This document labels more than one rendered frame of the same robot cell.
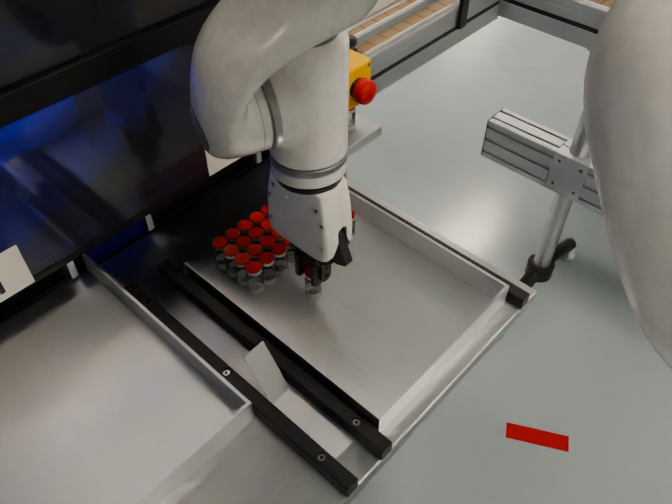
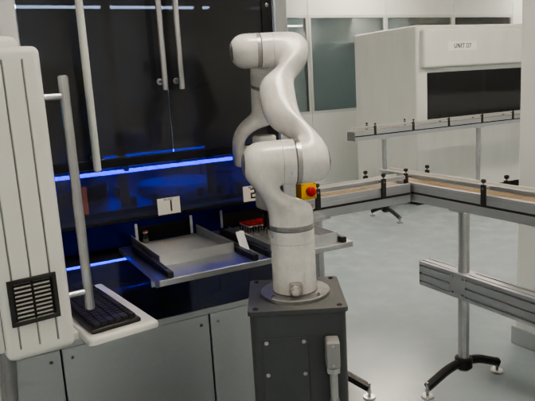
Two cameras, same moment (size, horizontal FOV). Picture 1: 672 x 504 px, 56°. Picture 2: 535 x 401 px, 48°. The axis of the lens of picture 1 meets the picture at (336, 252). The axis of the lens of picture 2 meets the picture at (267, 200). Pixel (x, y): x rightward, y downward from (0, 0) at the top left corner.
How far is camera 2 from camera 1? 1.61 m
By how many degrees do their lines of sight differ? 39
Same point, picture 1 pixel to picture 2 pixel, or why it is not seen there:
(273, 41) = (248, 126)
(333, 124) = not seen: hidden behind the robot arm
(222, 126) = (236, 150)
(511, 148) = (431, 274)
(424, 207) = (408, 343)
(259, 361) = (240, 235)
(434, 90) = (439, 296)
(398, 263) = not seen: hidden behind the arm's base
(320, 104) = not seen: hidden behind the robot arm
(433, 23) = (365, 192)
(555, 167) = (451, 281)
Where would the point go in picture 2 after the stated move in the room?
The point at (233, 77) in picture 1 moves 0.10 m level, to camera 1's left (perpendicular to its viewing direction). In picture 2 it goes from (239, 134) to (212, 135)
